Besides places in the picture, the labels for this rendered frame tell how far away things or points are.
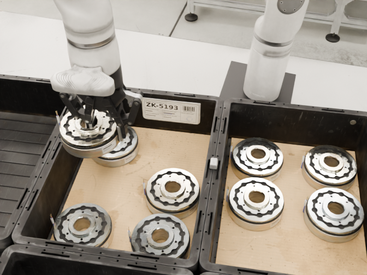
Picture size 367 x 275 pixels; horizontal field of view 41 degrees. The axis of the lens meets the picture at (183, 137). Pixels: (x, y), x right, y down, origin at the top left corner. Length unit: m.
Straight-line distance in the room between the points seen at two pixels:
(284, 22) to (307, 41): 1.82
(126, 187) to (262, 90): 0.42
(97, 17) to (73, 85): 0.10
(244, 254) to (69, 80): 0.43
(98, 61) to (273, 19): 0.47
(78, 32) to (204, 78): 0.78
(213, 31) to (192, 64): 1.43
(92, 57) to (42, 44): 0.92
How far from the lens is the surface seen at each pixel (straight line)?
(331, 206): 0.96
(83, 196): 0.98
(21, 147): 1.10
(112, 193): 0.97
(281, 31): 1.09
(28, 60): 1.57
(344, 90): 1.45
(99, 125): 0.84
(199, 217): 0.82
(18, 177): 1.05
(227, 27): 2.95
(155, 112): 1.05
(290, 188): 0.99
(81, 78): 0.70
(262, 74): 1.16
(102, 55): 0.71
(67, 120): 0.88
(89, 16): 0.68
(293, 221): 0.95
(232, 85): 1.25
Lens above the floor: 1.59
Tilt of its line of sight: 45 degrees down
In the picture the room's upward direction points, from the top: straight up
